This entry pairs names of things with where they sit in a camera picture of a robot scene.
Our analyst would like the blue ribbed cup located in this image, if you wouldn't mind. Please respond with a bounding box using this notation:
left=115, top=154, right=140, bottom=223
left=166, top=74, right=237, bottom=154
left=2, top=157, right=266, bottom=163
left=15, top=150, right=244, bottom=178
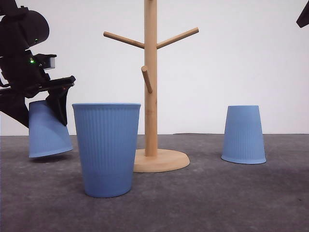
left=72, top=103, right=141, bottom=198
left=221, top=105, right=267, bottom=164
left=28, top=100, right=73, bottom=158

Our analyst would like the wooden mug tree stand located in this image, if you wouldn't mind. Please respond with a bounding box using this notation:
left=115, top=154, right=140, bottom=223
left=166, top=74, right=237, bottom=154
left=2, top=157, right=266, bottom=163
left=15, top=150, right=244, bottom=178
left=104, top=0, right=199, bottom=173

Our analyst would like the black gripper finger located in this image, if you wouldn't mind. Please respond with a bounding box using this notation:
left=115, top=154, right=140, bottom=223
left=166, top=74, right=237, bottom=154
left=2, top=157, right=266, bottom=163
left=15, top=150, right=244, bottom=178
left=296, top=0, right=309, bottom=28

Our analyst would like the blue ribbed cup front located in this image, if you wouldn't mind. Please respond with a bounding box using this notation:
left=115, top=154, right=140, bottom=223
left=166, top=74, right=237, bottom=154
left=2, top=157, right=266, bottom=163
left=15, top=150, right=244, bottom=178
left=72, top=103, right=141, bottom=198

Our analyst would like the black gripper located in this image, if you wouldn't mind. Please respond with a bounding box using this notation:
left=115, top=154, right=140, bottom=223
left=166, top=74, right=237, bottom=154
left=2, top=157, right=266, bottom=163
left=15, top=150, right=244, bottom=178
left=0, top=49, right=76, bottom=128

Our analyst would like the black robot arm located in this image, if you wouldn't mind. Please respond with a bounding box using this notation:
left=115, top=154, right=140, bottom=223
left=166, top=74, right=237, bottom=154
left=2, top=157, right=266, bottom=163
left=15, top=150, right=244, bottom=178
left=0, top=0, right=76, bottom=128

